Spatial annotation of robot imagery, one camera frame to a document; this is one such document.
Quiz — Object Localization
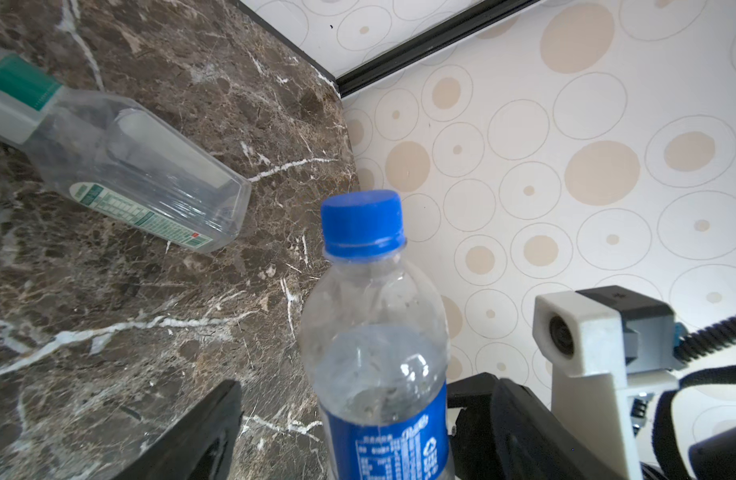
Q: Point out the black frame post right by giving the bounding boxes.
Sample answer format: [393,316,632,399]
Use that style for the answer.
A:
[336,0,538,97]

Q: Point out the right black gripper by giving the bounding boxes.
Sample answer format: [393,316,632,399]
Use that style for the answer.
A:
[448,373,736,479]

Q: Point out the small Pepsi water bottle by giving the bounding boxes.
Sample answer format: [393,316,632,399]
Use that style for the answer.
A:
[299,190,455,479]

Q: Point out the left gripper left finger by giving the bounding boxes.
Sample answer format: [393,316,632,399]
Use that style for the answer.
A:
[116,380,243,480]

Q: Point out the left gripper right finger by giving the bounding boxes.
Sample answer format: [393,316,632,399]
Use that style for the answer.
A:
[490,379,621,480]

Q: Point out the clear bottle white cap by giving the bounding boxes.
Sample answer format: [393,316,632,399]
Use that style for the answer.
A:
[0,48,252,253]

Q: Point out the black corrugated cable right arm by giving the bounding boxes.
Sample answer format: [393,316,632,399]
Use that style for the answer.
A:
[673,308,736,364]

